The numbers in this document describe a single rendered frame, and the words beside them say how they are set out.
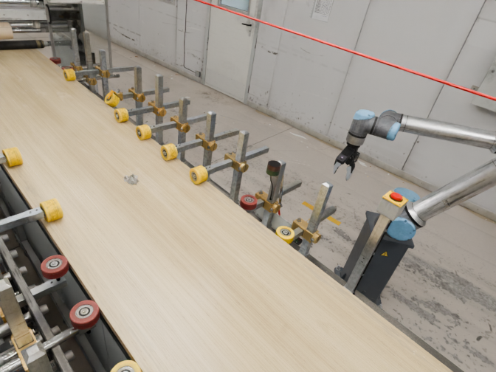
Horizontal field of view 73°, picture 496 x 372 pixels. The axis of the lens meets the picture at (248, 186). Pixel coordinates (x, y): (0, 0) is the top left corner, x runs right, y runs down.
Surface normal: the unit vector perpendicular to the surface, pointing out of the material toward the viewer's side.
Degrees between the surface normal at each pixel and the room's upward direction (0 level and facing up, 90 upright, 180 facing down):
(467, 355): 0
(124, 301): 0
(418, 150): 90
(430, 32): 90
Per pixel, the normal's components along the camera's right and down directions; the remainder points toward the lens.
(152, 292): 0.15, -0.81
